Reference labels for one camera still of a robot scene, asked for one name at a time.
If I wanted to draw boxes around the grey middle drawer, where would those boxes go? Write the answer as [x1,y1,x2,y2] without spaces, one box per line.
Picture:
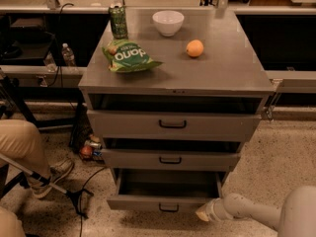
[102,149,240,172]

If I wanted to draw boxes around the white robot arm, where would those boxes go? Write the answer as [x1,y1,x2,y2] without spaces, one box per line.
[196,186,316,237]

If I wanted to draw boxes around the white bowl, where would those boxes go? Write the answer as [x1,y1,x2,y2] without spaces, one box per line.
[152,10,185,37]

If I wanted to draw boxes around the grey bottom drawer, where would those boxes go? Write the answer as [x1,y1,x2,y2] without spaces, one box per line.
[108,169,221,212]

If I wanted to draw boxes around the person leg khaki trousers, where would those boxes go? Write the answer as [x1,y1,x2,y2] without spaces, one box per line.
[0,119,50,179]

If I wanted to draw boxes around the grey top drawer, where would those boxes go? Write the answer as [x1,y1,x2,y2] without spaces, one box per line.
[87,111,261,142]

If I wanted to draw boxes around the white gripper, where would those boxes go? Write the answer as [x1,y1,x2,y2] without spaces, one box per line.
[196,198,226,222]

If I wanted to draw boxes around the green soda can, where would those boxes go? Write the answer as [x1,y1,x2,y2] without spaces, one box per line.
[109,3,128,40]

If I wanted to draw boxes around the grey drawer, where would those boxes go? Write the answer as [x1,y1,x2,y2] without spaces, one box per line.
[108,169,221,212]
[102,149,240,172]
[87,111,261,142]

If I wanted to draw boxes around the clear water bottle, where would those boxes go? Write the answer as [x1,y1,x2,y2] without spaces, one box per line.
[61,43,76,67]

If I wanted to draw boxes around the green chip bag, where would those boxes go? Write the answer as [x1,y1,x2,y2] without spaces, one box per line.
[102,39,162,73]

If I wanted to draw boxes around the beige sneaker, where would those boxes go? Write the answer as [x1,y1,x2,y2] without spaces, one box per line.
[28,158,74,199]

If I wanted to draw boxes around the black floor cable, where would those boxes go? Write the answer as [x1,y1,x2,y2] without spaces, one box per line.
[78,167,107,237]

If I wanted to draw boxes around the grey grabber stick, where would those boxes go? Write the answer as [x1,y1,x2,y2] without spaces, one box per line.
[0,153,94,218]

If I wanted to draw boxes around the grey metal drawer cabinet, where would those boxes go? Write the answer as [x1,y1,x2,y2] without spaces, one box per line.
[78,9,276,186]

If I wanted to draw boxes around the orange fruit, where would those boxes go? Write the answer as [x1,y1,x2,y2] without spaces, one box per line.
[186,39,203,57]

